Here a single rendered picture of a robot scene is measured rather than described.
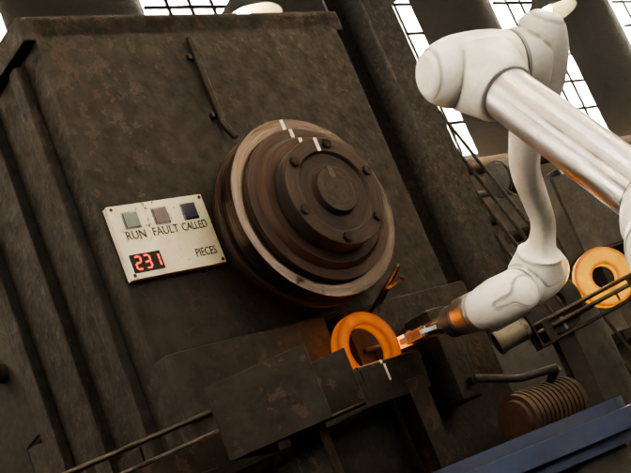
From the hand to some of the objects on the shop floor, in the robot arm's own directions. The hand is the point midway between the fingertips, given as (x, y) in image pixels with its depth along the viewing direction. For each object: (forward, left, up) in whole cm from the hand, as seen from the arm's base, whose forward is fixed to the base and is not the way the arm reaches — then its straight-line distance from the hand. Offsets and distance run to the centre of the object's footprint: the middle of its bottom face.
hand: (404, 341), depth 270 cm
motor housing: (-5, -28, -73) cm, 78 cm away
